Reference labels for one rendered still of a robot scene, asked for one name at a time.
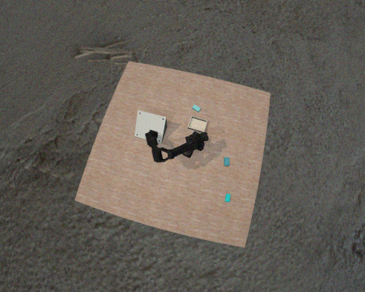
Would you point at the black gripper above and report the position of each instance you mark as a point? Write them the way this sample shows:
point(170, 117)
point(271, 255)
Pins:
point(189, 153)

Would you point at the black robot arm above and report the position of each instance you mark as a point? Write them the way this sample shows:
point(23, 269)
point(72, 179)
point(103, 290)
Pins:
point(193, 142)

